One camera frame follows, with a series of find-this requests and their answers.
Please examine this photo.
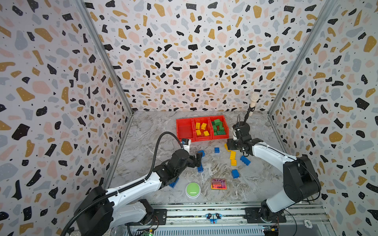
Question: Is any left red bin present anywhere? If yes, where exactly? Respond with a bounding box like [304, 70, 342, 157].
[176, 118, 195, 142]

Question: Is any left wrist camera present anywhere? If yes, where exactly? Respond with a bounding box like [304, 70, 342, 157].
[181, 138, 192, 153]

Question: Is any middle red bin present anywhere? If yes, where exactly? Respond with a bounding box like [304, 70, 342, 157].
[193, 117, 212, 142]

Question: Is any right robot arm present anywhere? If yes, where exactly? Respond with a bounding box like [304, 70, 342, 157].
[226, 122, 321, 222]

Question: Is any blue square brick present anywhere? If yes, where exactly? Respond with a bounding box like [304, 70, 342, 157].
[231, 169, 240, 179]
[198, 150, 205, 157]

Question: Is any wooden microphone on black stand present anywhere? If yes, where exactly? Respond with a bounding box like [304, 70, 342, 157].
[233, 92, 259, 134]

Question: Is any green push button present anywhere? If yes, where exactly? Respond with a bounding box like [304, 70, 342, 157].
[185, 182, 201, 199]

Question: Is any right red bin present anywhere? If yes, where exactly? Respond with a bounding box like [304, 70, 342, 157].
[209, 116, 229, 140]

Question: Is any colourful card box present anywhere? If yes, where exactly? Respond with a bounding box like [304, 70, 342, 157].
[211, 179, 227, 190]

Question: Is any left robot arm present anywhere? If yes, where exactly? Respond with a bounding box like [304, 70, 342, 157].
[61, 139, 203, 236]

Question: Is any blue clip on rail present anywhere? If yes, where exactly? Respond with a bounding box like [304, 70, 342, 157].
[206, 213, 222, 224]

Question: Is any yellow long brick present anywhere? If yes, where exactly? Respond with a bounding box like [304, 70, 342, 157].
[224, 144, 230, 152]

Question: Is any red bin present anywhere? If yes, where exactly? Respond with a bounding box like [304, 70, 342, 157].
[176, 118, 195, 142]
[193, 117, 212, 142]
[209, 116, 229, 140]

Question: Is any dark green long brick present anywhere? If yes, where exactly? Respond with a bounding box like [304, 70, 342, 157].
[213, 125, 218, 136]

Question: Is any blue long brick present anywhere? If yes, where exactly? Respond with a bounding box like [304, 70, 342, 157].
[197, 165, 204, 173]
[169, 178, 179, 188]

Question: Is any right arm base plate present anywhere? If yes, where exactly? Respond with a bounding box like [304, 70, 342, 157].
[243, 207, 287, 223]

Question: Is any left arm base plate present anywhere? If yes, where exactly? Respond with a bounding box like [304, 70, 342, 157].
[139, 208, 167, 226]

